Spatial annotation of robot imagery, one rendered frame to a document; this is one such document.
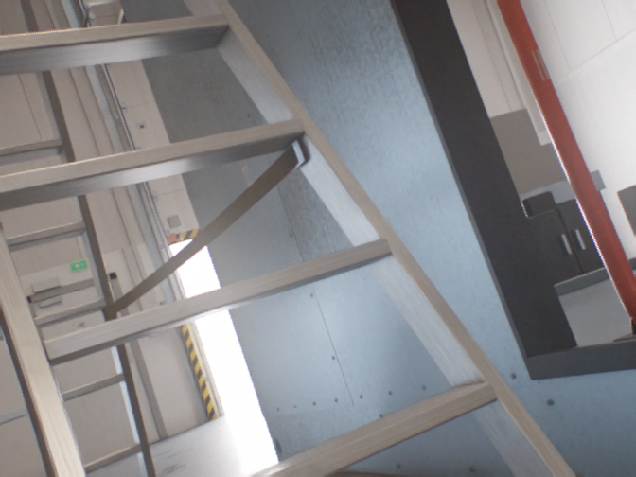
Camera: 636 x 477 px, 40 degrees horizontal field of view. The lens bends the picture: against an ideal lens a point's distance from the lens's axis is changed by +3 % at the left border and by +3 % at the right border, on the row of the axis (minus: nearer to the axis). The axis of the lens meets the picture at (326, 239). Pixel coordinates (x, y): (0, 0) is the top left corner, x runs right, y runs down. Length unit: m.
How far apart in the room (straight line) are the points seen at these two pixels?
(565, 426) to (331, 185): 0.58
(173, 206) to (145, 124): 1.16
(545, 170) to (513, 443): 5.23
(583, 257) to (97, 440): 6.71
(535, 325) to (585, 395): 0.16
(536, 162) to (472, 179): 4.71
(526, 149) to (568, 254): 0.79
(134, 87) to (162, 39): 10.59
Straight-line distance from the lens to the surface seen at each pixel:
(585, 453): 1.50
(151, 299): 11.08
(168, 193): 11.51
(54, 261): 11.20
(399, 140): 1.65
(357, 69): 1.74
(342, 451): 0.95
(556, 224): 6.09
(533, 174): 6.18
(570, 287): 3.50
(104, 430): 10.99
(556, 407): 1.50
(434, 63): 1.56
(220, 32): 1.38
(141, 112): 11.81
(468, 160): 1.52
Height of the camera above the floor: 0.54
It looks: 6 degrees up
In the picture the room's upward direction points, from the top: 20 degrees counter-clockwise
